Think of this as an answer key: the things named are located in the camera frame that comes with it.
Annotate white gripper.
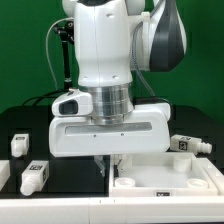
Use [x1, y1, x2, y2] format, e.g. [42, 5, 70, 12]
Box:
[49, 103, 171, 176]

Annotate white square tabletop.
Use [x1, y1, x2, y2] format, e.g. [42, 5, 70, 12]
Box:
[109, 152, 218, 197]

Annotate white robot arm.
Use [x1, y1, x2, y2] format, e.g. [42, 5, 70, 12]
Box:
[49, 0, 186, 164]

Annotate white left fence block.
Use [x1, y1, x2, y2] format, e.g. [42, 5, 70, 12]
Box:
[0, 160, 10, 191]

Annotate white front fence rail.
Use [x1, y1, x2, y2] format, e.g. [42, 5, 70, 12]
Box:
[0, 196, 224, 224]

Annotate white fence rail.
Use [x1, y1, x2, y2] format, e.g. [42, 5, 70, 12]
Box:
[200, 158, 224, 196]
[0, 196, 224, 224]

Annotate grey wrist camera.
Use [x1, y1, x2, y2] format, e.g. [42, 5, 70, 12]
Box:
[52, 89, 93, 117]

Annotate black cables on table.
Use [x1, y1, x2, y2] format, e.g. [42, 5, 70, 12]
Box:
[21, 87, 73, 107]

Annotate white right fence rail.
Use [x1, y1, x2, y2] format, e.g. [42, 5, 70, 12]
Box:
[200, 158, 224, 196]

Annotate black camera stand pole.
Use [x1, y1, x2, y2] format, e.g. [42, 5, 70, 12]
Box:
[54, 21, 74, 89]

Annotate grey camera cable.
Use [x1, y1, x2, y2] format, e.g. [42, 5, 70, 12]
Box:
[45, 17, 75, 93]

